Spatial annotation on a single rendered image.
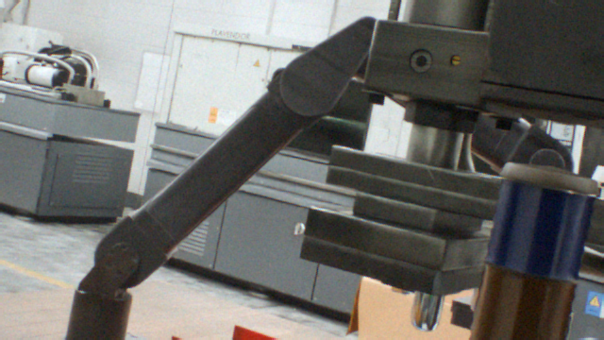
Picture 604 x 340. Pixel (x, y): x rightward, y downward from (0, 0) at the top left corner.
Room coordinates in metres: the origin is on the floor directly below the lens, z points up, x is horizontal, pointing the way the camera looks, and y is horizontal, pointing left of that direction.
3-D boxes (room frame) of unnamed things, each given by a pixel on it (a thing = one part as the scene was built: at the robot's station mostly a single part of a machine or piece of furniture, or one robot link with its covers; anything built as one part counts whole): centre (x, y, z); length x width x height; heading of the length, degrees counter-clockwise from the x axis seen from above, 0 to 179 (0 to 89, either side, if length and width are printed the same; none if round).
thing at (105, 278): (1.02, 0.17, 1.00); 0.09 x 0.06 x 0.06; 179
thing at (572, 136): (5.09, -1.39, 1.27); 0.23 x 0.18 x 0.38; 147
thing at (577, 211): (0.39, -0.10, 1.17); 0.04 x 0.04 x 0.03
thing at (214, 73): (6.29, -0.46, 1.24); 2.95 x 0.98 x 0.90; 57
